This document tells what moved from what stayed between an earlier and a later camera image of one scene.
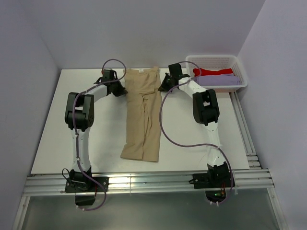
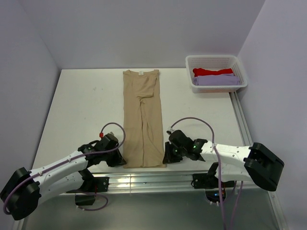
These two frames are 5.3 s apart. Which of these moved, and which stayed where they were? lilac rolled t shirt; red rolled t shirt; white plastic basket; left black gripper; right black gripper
Moved: left black gripper; right black gripper
Stayed: lilac rolled t shirt; white plastic basket; red rolled t shirt
